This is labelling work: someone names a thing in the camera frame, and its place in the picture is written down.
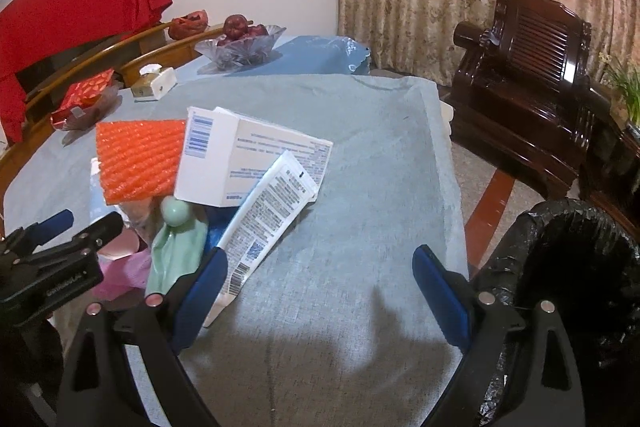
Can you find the black television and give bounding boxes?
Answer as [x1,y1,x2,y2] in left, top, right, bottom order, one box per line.
[15,34,126,92]

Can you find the trash bin with black bag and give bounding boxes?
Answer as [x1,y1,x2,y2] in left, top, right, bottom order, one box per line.
[470,198,640,427]

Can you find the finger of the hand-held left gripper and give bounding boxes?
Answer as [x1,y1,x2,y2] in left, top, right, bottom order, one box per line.
[0,209,75,261]
[25,211,125,266]

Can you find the white tissue box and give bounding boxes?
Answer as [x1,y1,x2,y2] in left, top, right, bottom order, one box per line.
[131,64,178,101]

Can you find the white carton box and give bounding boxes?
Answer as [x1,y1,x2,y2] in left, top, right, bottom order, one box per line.
[174,106,334,208]

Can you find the pink plastic bag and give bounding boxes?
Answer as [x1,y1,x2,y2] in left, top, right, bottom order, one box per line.
[92,227,153,300]

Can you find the orange bubble wrap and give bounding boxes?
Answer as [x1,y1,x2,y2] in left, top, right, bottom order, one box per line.
[95,118,187,206]

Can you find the white printed tube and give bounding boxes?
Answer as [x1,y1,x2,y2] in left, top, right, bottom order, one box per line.
[202,150,319,327]

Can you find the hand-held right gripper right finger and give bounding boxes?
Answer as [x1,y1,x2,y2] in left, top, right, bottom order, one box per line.
[411,245,587,427]

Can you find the red cloth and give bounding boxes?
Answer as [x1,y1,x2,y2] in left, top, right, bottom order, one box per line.
[0,0,173,145]

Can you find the glass fruit bowl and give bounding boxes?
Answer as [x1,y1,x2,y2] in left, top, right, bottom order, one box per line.
[194,25,287,71]

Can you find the red mesh bag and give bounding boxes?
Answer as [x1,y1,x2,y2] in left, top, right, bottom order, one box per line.
[167,10,209,40]

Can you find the blue cloth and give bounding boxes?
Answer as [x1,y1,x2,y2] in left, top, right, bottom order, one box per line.
[200,35,372,78]

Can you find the dark wooden armchair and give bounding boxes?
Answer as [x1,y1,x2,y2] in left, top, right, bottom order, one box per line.
[445,0,613,200]

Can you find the dark wooden side table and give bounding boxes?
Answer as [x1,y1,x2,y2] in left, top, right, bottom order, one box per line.
[577,97,640,233]

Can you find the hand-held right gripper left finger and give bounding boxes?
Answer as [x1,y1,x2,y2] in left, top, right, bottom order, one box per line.
[56,248,229,427]

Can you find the green rubber glove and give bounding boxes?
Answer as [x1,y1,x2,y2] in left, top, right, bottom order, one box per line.
[145,196,208,297]

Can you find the blue plastic bag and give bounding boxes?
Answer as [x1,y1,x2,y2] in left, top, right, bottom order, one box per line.
[201,206,237,255]

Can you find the cream scalloped tablecloth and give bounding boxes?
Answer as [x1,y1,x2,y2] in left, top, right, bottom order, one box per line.
[439,101,454,138]

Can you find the red patterned packet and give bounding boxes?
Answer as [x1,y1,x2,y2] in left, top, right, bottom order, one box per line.
[51,69,116,125]

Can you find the green potted plant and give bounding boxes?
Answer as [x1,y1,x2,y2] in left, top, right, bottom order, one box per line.
[600,54,640,125]

